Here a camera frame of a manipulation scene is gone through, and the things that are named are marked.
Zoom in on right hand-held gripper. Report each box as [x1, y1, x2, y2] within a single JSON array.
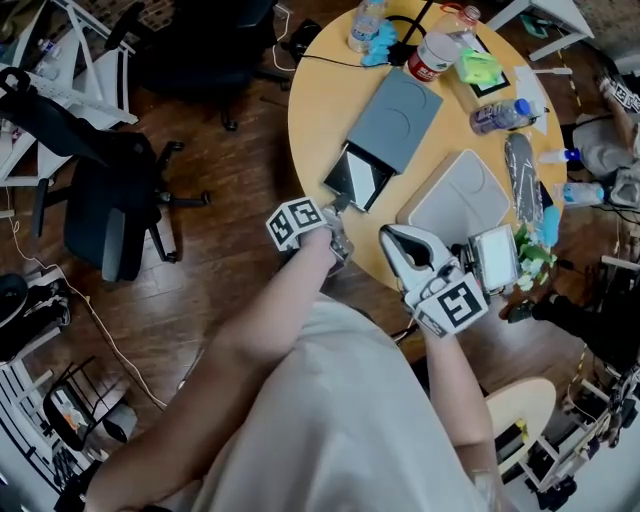
[[379, 224, 490, 339]]

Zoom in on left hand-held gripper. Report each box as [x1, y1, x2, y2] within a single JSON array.
[[266, 195, 357, 269]]

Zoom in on black drawer of grey box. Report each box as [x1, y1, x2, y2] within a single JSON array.
[[323, 142, 396, 214]]

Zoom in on grey box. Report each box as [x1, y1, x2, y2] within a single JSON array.
[[345, 66, 445, 174]]

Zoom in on person's left forearm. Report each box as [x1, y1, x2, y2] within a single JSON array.
[[84, 228, 337, 509]]

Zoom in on person's right forearm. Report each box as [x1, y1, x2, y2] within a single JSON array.
[[423, 323, 499, 449]]

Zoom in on beige box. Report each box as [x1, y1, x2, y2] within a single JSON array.
[[396, 148, 512, 242]]

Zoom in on small clear screen device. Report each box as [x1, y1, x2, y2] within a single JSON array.
[[452, 223, 522, 297]]

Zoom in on artificial white flowers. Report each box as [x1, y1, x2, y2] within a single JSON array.
[[513, 223, 559, 292]]

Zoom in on black mini skateboard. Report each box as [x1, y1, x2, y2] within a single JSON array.
[[503, 131, 547, 227]]

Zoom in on blue cloth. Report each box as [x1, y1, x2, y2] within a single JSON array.
[[541, 204, 564, 250]]

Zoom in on purple label bottle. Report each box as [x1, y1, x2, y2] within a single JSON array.
[[469, 97, 545, 137]]

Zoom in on blue glove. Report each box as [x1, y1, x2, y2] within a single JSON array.
[[361, 19, 400, 69]]

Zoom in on red and white canister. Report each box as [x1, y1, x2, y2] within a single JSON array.
[[406, 31, 460, 84]]

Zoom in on blue label water bottle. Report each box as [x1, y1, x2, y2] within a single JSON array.
[[553, 181, 609, 207]]

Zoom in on black framed white board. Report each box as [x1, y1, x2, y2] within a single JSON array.
[[451, 33, 512, 100]]

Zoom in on clear water bottle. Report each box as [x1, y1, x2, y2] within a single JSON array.
[[346, 0, 391, 54]]

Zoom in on person's white shirt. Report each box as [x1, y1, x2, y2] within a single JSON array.
[[192, 293, 506, 512]]

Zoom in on green wipes packet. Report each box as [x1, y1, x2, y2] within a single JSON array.
[[454, 47, 504, 87]]

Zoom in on white paper sheet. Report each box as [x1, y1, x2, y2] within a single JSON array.
[[513, 64, 552, 136]]

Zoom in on black office chair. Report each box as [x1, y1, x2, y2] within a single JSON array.
[[103, 0, 292, 132], [0, 66, 212, 284]]

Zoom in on white table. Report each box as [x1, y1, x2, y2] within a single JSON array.
[[486, 0, 596, 62]]

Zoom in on grey bin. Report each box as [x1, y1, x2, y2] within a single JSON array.
[[101, 402, 139, 445]]

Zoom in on white charger cable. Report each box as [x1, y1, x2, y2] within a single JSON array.
[[271, 3, 302, 74]]

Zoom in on white desk frame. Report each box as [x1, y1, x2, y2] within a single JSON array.
[[0, 0, 140, 187]]

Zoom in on white floor cable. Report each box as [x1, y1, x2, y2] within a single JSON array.
[[7, 192, 170, 410]]

